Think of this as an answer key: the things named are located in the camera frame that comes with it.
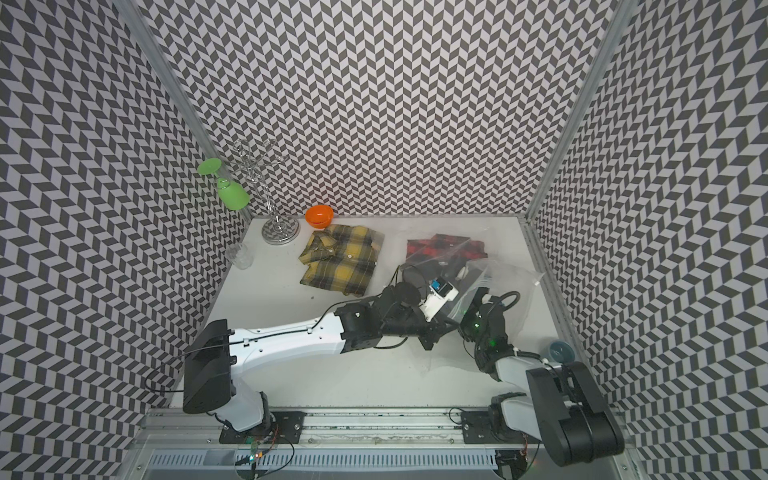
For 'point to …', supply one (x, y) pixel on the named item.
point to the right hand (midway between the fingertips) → (447, 310)
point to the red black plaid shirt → (446, 245)
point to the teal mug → (562, 352)
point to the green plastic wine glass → (230, 194)
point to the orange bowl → (319, 216)
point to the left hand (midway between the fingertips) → (456, 330)
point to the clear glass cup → (240, 256)
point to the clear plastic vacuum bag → (500, 275)
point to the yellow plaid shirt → (341, 258)
